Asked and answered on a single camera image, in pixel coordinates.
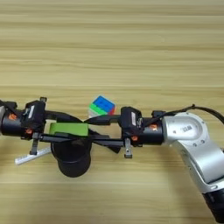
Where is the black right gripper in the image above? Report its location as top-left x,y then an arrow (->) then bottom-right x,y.
84,114 -> 165,158

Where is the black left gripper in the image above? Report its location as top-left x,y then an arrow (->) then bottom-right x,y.
0,108 -> 88,156

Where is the green rectangular block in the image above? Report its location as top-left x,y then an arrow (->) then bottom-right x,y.
48,122 -> 89,137

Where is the multicoloured puzzle cube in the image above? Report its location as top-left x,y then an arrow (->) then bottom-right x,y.
87,94 -> 116,119

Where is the right gripper labelled black box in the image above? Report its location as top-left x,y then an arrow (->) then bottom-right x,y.
120,107 -> 143,138

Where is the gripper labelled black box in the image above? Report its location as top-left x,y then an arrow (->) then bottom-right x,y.
24,100 -> 46,130
120,107 -> 143,138

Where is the left gripper labelled black box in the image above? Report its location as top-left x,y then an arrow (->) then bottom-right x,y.
24,100 -> 46,130

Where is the black round cup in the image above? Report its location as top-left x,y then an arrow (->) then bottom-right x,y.
51,135 -> 93,179

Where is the white pen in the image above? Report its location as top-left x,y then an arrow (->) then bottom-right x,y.
14,145 -> 53,166

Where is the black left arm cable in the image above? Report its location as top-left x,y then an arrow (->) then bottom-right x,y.
0,99 -> 18,113

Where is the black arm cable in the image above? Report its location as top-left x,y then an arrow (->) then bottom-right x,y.
0,99 -> 18,113
151,104 -> 224,124

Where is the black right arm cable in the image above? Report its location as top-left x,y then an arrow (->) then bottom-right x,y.
151,104 -> 224,124

